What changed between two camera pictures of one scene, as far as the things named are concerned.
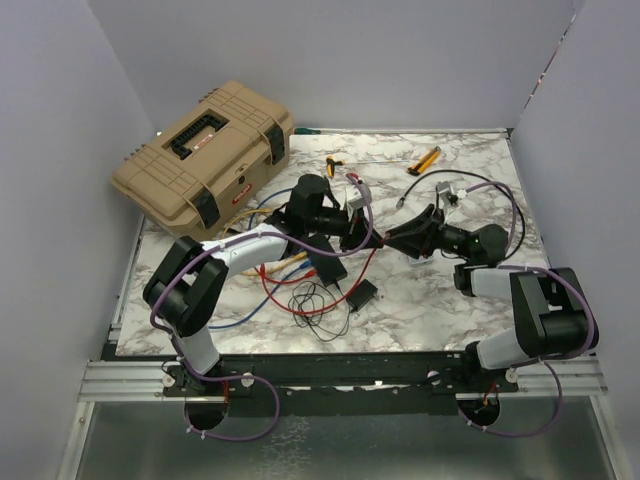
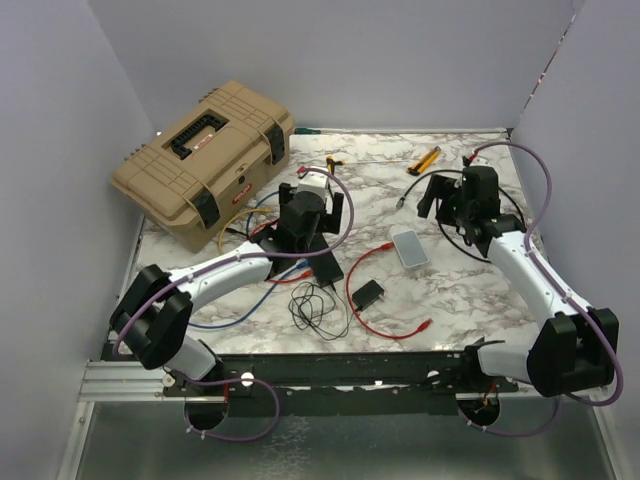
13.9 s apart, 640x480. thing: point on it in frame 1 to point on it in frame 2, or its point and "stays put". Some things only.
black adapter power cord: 316,308 stays put
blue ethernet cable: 254,207 stays put
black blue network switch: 328,267 stays put
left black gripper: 361,234 to 329,222
